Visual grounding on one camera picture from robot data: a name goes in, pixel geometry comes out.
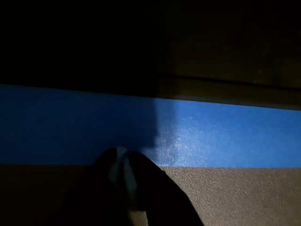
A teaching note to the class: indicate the black rubber work mat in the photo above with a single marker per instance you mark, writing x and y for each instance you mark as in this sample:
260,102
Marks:
211,58

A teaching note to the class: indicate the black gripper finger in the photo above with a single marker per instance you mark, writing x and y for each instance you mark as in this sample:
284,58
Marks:
162,200
94,188

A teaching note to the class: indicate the long blue tape strip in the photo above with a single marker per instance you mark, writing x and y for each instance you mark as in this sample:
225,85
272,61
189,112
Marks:
223,136

